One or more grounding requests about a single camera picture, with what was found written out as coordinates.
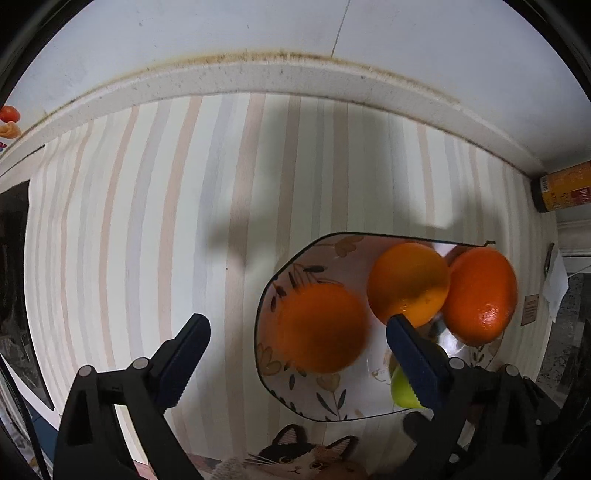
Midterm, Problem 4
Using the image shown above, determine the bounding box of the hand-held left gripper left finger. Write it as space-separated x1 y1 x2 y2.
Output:
54 313 212 480

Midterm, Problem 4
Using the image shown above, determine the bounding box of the white paper napkin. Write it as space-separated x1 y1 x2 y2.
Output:
542 249 570 323

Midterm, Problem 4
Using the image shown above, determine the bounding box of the small brown card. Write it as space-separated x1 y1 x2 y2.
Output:
522 294 540 327

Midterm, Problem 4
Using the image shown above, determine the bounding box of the orange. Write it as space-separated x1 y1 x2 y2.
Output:
442 247 518 347
367 243 450 328
276 282 368 374

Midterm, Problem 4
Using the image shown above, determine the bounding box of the yellow labelled jar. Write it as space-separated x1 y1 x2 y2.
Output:
530 160 591 213

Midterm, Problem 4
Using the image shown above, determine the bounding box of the green lime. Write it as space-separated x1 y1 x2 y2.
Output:
390 364 427 410

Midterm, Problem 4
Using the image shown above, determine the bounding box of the striped tablecloth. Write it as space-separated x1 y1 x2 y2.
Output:
23 91 555 480

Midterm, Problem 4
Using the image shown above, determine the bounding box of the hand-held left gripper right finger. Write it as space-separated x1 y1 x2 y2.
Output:
386 315 561 480

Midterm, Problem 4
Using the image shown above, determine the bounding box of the cat print mat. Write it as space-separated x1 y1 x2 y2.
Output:
203 424 370 480

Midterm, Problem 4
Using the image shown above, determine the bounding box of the floral ceramic bowl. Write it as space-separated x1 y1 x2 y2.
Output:
254 232 505 422

